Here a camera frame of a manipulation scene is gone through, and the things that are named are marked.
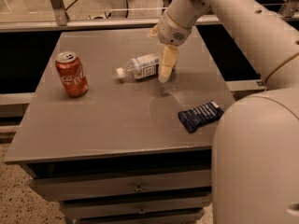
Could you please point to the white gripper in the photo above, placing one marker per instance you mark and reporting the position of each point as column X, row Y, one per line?
column 171, row 30

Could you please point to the red coca-cola can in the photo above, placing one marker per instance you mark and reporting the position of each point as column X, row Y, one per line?
column 71, row 73

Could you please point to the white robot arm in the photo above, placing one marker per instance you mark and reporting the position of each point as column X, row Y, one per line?
column 255, row 150

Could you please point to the top grey drawer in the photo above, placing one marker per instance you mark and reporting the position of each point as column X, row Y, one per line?
column 94, row 186

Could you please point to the dark blue snack packet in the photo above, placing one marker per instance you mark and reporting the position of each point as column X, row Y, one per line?
column 200, row 116

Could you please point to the middle grey drawer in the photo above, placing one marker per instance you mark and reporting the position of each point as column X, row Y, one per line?
column 136, row 207

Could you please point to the grey drawer cabinet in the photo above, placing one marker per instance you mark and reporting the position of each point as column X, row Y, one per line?
column 120, row 127

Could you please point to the metal railing frame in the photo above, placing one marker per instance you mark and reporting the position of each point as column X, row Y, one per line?
column 59, row 15

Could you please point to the clear blue plastic bottle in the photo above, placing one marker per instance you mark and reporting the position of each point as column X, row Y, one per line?
column 140, row 67

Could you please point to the bottom grey drawer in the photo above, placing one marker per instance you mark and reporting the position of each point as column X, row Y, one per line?
column 183, row 216

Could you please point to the grey drawer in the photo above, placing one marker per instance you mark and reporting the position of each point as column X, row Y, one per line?
column 183, row 216
column 136, row 207
column 94, row 186

